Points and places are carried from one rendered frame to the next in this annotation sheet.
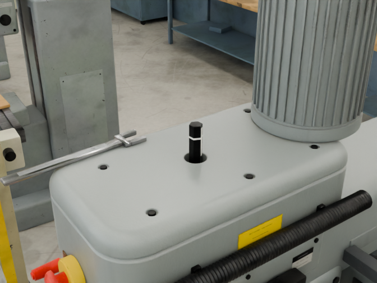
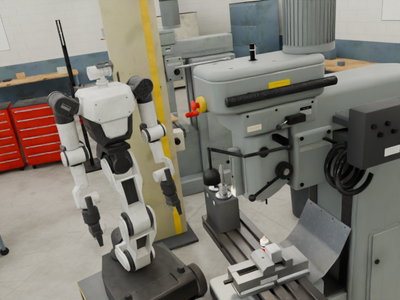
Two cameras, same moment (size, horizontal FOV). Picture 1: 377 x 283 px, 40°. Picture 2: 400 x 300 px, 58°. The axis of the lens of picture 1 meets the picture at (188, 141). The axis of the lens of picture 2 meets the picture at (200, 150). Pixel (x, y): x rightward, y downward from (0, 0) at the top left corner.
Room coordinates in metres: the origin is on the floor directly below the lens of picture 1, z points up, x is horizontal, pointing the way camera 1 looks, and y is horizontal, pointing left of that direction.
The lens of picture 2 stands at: (-0.70, -0.18, 2.11)
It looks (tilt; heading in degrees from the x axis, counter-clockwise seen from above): 22 degrees down; 17
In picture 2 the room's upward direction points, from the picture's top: 7 degrees counter-clockwise
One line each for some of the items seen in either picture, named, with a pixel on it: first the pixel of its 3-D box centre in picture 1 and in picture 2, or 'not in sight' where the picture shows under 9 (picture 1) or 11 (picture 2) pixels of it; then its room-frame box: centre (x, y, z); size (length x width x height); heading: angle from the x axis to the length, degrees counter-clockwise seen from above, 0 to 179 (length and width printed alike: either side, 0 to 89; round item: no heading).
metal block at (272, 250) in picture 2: not in sight; (273, 253); (0.65, -0.06, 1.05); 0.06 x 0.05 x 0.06; 33
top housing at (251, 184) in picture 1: (202, 195); (258, 80); (0.73, -0.02, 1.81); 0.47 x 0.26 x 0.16; 125
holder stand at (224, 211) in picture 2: not in sight; (221, 206); (1.05, 0.25, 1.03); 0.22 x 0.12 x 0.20; 34
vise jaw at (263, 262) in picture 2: not in sight; (262, 261); (0.62, -0.02, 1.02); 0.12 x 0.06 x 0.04; 33
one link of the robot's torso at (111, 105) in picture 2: not in sight; (104, 110); (1.02, 0.84, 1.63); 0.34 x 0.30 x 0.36; 138
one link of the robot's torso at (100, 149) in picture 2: not in sight; (112, 153); (1.04, 0.86, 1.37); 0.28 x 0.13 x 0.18; 48
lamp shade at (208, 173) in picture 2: not in sight; (211, 175); (0.59, 0.17, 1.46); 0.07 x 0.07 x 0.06
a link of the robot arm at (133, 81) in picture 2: not in sight; (141, 89); (1.16, 0.67, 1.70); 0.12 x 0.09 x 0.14; 48
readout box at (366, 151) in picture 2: not in sight; (378, 133); (0.62, -0.45, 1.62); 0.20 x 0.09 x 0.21; 125
